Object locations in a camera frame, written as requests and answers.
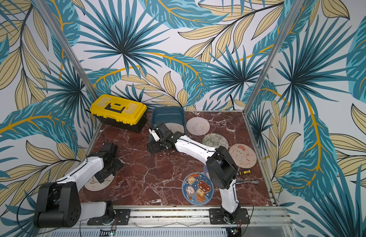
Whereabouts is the white animal round coaster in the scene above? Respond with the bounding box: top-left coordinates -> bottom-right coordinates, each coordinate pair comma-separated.
84,174 -> 114,192

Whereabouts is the pink kitty round coaster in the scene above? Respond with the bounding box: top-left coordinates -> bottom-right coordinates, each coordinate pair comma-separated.
186,117 -> 210,136

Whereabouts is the beige pink figure coaster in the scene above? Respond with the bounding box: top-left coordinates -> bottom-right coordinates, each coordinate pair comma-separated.
165,122 -> 185,134

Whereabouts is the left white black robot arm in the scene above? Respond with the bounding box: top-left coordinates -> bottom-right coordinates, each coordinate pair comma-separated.
34,143 -> 124,228

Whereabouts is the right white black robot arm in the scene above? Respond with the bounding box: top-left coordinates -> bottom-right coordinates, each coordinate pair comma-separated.
147,123 -> 241,224

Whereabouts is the teal plastic storage tray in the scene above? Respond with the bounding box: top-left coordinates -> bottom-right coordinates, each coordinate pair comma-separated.
150,107 -> 186,132

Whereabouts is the yellow black toolbox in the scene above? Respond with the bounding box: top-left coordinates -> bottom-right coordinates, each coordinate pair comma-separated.
90,94 -> 147,133

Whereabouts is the green sketch round coaster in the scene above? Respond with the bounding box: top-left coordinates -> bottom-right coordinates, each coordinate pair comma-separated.
202,133 -> 229,149

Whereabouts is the purple bunny round coaster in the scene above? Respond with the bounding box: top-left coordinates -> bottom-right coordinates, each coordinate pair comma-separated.
203,165 -> 209,177

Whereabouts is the blue cartoon toast coaster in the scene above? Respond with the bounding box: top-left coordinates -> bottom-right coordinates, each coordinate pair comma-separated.
182,172 -> 214,206

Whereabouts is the pink bow bear coaster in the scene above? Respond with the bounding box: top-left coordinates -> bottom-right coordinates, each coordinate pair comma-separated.
229,144 -> 257,168

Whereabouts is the yellow black screwdriver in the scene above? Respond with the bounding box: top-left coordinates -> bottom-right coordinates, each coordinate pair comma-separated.
237,169 -> 251,175

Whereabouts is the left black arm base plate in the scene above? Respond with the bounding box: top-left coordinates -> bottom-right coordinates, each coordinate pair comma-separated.
87,209 -> 130,226

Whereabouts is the aluminium front frame rail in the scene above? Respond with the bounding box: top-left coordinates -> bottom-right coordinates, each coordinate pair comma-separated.
43,206 -> 298,237

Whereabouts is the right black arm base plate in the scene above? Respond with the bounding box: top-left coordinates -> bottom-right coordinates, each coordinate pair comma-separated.
209,208 -> 250,225

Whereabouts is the left aluminium corner post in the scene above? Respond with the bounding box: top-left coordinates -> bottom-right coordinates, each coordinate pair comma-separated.
34,0 -> 98,101

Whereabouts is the aluminium corner post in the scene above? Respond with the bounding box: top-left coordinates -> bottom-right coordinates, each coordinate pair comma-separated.
243,1 -> 304,116
34,0 -> 98,101

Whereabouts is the right aluminium corner post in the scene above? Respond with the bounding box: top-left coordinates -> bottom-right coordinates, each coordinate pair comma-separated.
243,1 -> 304,116

